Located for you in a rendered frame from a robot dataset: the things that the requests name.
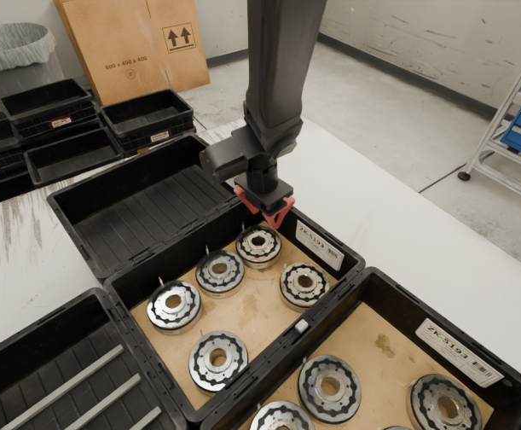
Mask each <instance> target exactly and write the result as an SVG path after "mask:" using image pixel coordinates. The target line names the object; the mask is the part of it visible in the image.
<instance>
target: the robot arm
mask: <svg viewBox="0 0 521 430"><path fill-rule="evenodd" d="M326 5H327V0H247V30H248V63H249V84H248V89H247V90H246V99H245V100H244V101H243V110H244V115H245V116H244V119H243V120H245V122H246V125H244V126H241V127H240V128H237V129H235V130H232V131H231V137H227V138H225V139H223V140H221V141H219V142H216V143H213V144H212V145H210V146H208V147H207V148H205V150H203V151H201V152H200V163H201V165H202V168H203V170H204V173H205V174H206V176H207V178H208V179H209V181H210V182H211V183H212V184H213V185H217V184H220V183H222V182H224V181H226V180H229V179H230V178H232V177H235V178H234V185H238V187H236V188H235V189H234V192H235V193H236V195H237V196H238V197H239V198H240V199H241V200H242V201H243V203H244V204H245V205H246V206H247V207H248V208H249V210H250V211H251V212H252V213H253V214H255V213H257V212H259V210H260V211H261V212H262V214H263V216H264V217H265V219H266V220H267V222H268V223H269V225H270V227H271V228H272V230H276V229H278V228H279V227H280V225H281V222H282V220H283V218H284V217H285V215H286V214H287V212H288V211H289V210H290V208H291V207H292V205H293V204H294V203H295V199H294V198H293V197H292V195H293V187H292V186H291V185H289V184H288V183H286V182H284V181H283V180H281V179H280V178H278V164H277V159H278V158H280V157H282V156H284V155H286V154H290V153H291V152H292V151H293V150H294V149H295V147H296V146H297V142H296V138H297V137H298V135H299V133H300V131H301V129H302V126H303V123H304V122H303V120H302V119H301V117H300V116H301V113H302V109H303V103H302V94H303V88H304V82H305V80H306V76H307V72H308V70H309V66H310V61H311V57H312V55H313V51H314V48H315V42H316V39H317V36H318V32H319V30H320V26H321V21H322V17H323V15H324V11H325V7H326ZM241 173H242V174H241ZM238 175H239V176H238ZM236 176H238V177H236ZM278 213H280V214H279V217H278V219H277V222H276V223H275V220H274V218H275V215H276V214H278Z"/></svg>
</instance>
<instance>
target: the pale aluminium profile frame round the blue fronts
mask: <svg viewBox="0 0 521 430"><path fill-rule="evenodd" d="M520 91H521V72H520V74H519V75H518V77H517V78H516V80H515V82H514V84H513V85H512V88H511V89H510V90H509V92H508V93H507V96H506V98H505V99H504V101H503V103H502V104H501V106H500V108H499V109H498V111H497V113H496V114H495V117H494V118H493V119H492V121H491V123H490V124H489V127H488V129H487V130H486V132H485V133H484V134H483V137H482V138H481V140H480V142H479V144H478V145H477V147H476V148H475V150H474V152H473V154H472V156H471V158H470V159H469V160H468V162H467V164H466V166H465V168H464V169H463V171H464V172H463V171H461V172H459V173H458V175H457V176H458V178H460V179H462V180H469V179H470V178H471V176H470V175H469V174H468V173H470V172H472V169H473V168H474V169H476V170H477V171H480V172H482V173H483V174H484V175H486V176H488V177H490V178H492V179H494V180H495V181H497V182H498V183H501V184H503V185H504V186H506V187H508V188H509V189H511V190H513V191H515V192H517V193H519V194H520V195H521V183H519V182H517V181H515V180H513V179H511V178H510V177H508V176H506V175H504V174H502V173H500V172H498V171H497V170H495V169H493V168H491V167H489V166H487V165H485V164H484V162H483V160H485V159H486V158H488V157H490V155H492V154H494V153H496V152H497V153H499V154H501V155H503V156H505V157H507V158H508V159H510V160H513V161H515V162H517V163H519V164H520V165H521V153H520V151H519V150H517V149H515V148H512V147H507V145H506V144H505V143H503V142H497V141H495V140H496V139H497V138H499V137H501V136H503V135H504V134H505V132H506V131H507V129H508V127H509V125H510V124H511V123H512V121H510V122H509V121H507V120H504V118H505V116H506V115H507V112H508V111H509V109H510V107H511V106H512V104H513V103H516V104H518V105H520V106H521V92H520ZM500 125H503V126H502V127H500V128H498V127H499V126H500Z"/></svg>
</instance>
